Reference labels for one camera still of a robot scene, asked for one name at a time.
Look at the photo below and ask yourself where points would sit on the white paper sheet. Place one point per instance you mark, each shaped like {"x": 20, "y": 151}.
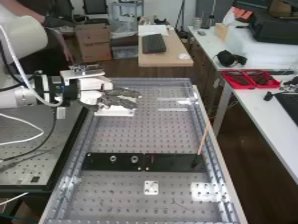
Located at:
{"x": 153, "y": 30}

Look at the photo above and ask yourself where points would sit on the person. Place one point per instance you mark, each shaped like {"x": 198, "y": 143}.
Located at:
{"x": 48, "y": 46}

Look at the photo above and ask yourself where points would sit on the small white square plate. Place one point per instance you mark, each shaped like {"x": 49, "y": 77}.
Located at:
{"x": 150, "y": 187}

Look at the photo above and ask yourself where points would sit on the small silver nut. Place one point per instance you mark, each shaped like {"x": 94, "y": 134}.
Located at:
{"x": 113, "y": 158}

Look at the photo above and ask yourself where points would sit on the white desk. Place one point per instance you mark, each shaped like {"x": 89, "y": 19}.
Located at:
{"x": 261, "y": 55}
{"x": 270, "y": 120}

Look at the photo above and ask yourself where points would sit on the large silver nut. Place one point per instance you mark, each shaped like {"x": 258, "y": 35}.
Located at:
{"x": 133, "y": 159}

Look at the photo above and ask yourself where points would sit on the cardboard box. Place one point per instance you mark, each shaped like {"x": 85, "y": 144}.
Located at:
{"x": 93, "y": 43}

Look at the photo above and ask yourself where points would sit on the black keyboard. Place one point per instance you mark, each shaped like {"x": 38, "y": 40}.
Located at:
{"x": 153, "y": 43}

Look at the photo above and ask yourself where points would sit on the clear box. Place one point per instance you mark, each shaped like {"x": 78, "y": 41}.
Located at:
{"x": 201, "y": 110}

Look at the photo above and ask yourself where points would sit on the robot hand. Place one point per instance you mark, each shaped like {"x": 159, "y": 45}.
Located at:
{"x": 94, "y": 90}

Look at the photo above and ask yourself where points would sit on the black plate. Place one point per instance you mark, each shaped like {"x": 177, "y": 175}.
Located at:
{"x": 173, "y": 163}

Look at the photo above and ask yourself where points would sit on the black headphones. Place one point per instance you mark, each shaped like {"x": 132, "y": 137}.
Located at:
{"x": 227, "y": 57}

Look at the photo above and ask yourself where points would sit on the red tray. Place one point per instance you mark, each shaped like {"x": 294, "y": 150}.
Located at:
{"x": 237, "y": 80}
{"x": 266, "y": 79}

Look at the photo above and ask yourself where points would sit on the wooden desk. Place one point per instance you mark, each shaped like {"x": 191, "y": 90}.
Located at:
{"x": 170, "y": 58}

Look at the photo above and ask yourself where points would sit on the large black case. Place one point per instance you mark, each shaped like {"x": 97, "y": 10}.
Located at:
{"x": 274, "y": 28}

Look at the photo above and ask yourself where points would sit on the small white box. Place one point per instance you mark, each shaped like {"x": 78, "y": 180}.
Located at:
{"x": 116, "y": 112}

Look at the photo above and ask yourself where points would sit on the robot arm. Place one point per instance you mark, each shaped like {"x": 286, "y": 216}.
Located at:
{"x": 21, "y": 33}

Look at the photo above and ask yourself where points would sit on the white mouse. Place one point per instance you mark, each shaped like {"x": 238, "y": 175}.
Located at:
{"x": 183, "y": 56}

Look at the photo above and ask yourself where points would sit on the thin stick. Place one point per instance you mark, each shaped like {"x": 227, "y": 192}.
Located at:
{"x": 203, "y": 138}

